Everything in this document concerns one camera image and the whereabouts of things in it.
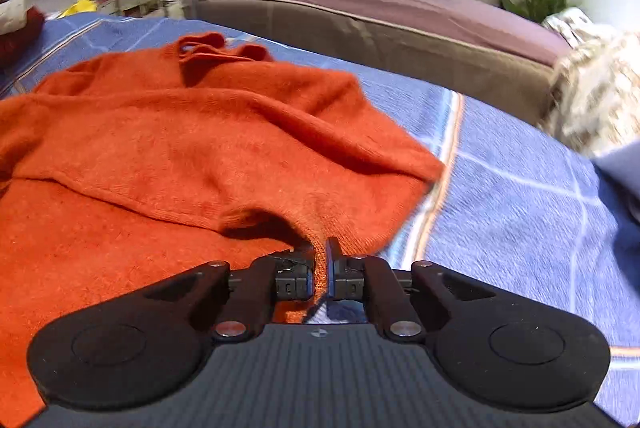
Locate brown covered bed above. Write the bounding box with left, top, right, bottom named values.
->
left=192, top=0, right=573, bottom=126

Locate orange knit sweater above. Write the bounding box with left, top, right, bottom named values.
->
left=0, top=32, right=446, bottom=428

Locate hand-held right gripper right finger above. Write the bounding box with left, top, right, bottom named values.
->
left=325, top=236, right=496, bottom=341

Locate yellow bundle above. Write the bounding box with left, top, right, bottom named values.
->
left=60, top=0, right=98, bottom=18

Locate dark red buttoned cardigan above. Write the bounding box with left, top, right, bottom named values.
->
left=0, top=5, right=46, bottom=68

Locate beige patterned blanket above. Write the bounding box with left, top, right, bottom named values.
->
left=537, top=8, right=640, bottom=159

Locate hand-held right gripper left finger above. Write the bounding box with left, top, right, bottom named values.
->
left=145, top=243, right=317, bottom=341

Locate blue checked bedsheet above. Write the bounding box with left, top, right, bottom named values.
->
left=0, top=12, right=640, bottom=426

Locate white polka dot cloth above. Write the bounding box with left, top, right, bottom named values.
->
left=0, top=0, right=28, bottom=36

